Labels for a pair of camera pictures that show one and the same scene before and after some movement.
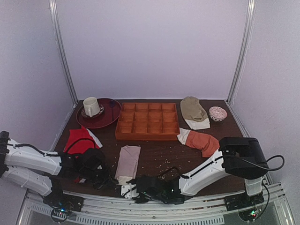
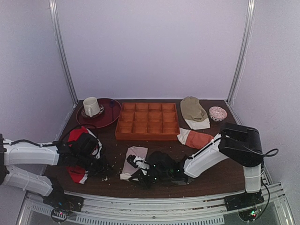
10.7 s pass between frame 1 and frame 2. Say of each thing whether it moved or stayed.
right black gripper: moved
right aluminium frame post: stayed
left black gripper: moved
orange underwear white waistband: stayed
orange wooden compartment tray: stayed
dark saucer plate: stayed
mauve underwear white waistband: moved
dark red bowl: stayed
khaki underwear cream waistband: stayed
